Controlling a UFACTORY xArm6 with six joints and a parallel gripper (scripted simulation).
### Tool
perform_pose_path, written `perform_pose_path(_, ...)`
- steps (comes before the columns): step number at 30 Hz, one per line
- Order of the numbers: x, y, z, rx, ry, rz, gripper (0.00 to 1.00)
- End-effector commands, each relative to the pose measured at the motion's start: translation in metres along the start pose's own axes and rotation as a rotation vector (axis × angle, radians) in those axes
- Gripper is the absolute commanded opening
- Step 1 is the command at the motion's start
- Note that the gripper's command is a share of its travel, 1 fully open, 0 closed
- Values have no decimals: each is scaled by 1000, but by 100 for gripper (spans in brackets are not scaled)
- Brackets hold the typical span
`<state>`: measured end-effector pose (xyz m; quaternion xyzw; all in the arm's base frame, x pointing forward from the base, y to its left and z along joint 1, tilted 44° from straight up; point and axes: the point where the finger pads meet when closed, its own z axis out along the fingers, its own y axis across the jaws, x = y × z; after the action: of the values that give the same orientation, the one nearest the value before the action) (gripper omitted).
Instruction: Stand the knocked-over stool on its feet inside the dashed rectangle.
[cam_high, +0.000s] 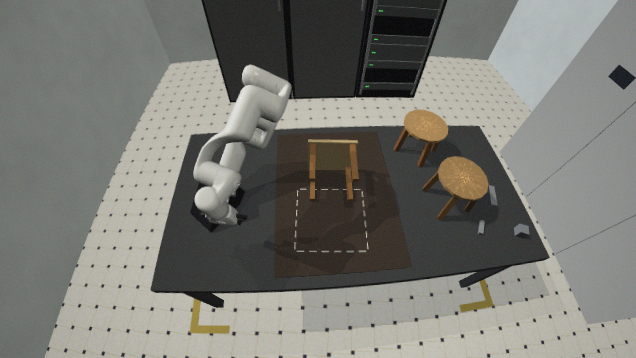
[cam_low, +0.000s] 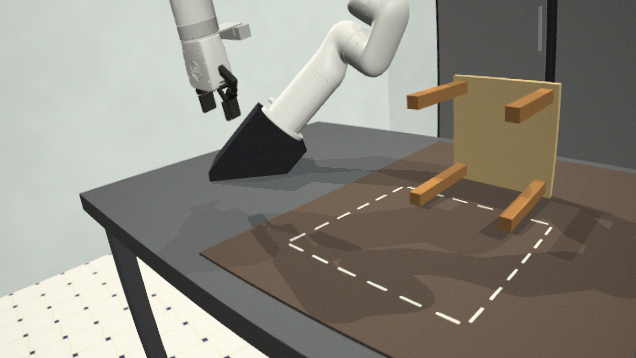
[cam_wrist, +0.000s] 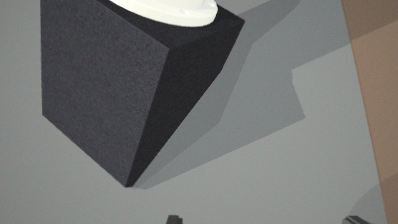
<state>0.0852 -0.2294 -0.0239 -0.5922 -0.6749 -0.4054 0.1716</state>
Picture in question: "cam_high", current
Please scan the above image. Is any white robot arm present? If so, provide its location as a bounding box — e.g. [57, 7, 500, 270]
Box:
[194, 65, 291, 221]

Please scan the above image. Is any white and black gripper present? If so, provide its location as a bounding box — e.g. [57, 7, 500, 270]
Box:
[200, 204, 247, 225]

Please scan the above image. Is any brown flat mat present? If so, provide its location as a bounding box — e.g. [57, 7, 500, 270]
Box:
[274, 132, 412, 278]

